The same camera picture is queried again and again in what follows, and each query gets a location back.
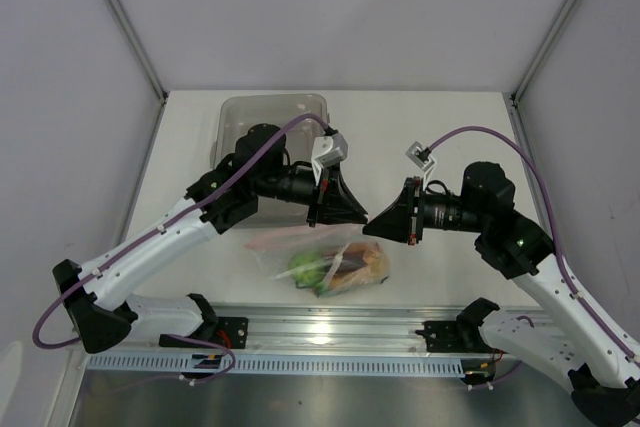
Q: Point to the clear plastic food bin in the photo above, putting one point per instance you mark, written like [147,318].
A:
[239,114]

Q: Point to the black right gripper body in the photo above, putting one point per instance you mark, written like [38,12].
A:
[441,211]

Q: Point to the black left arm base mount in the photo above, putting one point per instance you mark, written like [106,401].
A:
[229,332]

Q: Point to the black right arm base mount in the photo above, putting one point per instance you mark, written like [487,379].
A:
[461,335]

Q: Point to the green lime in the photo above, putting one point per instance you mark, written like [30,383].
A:
[307,259]

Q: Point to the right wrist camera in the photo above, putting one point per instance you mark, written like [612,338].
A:
[423,158]

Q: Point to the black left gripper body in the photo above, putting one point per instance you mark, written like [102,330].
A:
[296,185]

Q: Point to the right corner aluminium post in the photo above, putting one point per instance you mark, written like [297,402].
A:
[553,33]

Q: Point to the aluminium table edge rail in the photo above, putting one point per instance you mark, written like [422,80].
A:
[285,329]

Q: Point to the left corner aluminium post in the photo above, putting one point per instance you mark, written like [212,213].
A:
[131,37]

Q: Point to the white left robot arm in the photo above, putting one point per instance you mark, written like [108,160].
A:
[99,295]

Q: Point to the clear zip top bag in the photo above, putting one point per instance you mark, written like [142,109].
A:
[274,249]

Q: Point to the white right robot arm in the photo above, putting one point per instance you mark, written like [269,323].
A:
[597,363]

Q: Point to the corner aluminium post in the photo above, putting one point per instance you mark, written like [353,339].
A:
[131,37]
[553,33]

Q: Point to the green onion stalks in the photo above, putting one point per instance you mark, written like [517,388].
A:
[313,279]

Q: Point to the red yellow mango slice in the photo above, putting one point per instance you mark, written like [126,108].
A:
[362,264]

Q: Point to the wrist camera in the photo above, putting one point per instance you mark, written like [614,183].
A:
[327,151]
[423,158]

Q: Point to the white slotted cable duct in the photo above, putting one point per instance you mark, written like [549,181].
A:
[245,363]

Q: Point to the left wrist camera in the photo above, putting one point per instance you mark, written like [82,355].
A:
[327,151]

